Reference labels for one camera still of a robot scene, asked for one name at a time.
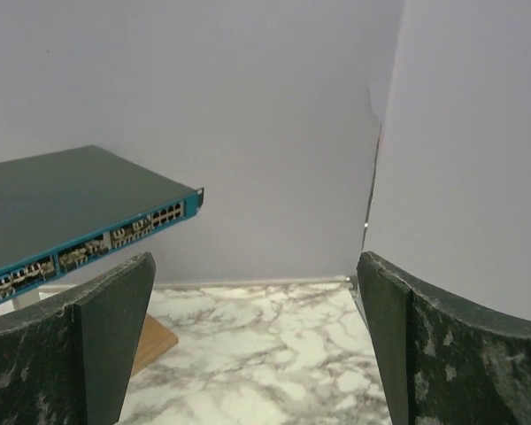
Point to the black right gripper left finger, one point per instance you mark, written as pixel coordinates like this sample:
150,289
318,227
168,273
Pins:
68,358

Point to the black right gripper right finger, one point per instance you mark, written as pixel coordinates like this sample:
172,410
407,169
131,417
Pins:
442,358

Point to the dark grey network switch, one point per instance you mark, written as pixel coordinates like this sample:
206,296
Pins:
63,210

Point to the wooden base board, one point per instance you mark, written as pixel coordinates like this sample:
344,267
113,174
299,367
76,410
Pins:
155,340

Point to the silver metal switch stand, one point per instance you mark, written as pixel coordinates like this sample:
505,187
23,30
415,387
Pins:
33,297

